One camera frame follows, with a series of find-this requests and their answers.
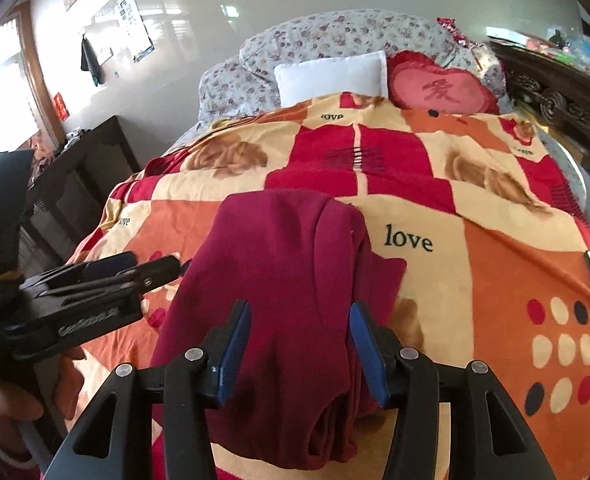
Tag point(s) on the white wall poster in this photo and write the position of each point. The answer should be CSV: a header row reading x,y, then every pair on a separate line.
x,y
138,40

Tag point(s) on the orange red patterned blanket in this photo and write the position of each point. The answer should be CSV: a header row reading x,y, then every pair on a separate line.
x,y
492,239

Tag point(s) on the dark red fleece garment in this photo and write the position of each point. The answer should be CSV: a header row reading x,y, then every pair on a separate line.
x,y
300,259

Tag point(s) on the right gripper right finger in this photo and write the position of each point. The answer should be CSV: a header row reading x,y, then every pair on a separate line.
x,y
489,437

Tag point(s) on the floral quilt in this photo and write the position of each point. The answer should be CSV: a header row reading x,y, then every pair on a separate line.
x,y
244,85

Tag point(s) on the dark cloth hanging on wall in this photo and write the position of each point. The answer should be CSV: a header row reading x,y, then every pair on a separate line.
x,y
89,62

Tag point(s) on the dark carved wooden headboard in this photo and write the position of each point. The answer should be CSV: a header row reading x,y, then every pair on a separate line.
x,y
558,94

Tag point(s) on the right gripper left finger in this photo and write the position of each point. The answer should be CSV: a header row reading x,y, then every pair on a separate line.
x,y
112,437

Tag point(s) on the dark wooden side cabinet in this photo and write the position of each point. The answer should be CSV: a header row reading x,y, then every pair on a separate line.
x,y
66,200

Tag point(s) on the red heart cushion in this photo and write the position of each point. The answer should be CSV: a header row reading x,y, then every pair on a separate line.
x,y
416,81

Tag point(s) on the person's left hand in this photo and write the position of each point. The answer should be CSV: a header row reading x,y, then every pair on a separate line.
x,y
17,406

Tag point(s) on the white pillow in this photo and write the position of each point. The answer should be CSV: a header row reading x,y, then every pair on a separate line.
x,y
364,74

